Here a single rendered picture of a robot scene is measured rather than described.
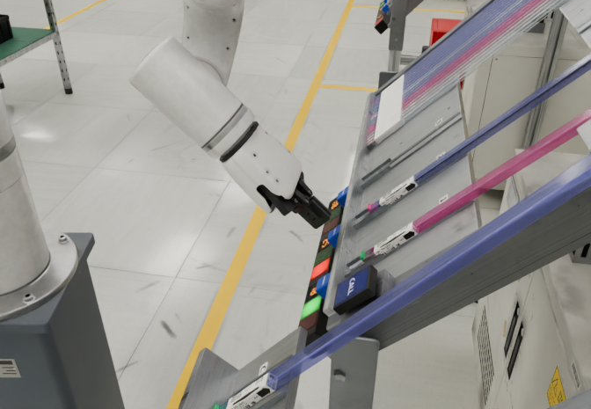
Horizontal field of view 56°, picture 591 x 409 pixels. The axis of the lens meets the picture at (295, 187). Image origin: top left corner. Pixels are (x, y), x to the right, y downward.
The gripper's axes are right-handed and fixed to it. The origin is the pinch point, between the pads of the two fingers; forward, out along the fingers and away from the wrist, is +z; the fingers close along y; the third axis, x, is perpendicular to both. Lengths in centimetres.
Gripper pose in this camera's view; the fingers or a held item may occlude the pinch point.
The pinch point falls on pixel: (314, 212)
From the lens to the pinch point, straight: 81.5
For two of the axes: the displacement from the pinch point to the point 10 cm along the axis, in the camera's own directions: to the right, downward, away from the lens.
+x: 6.9, -5.4, -4.9
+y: -1.9, 5.2, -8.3
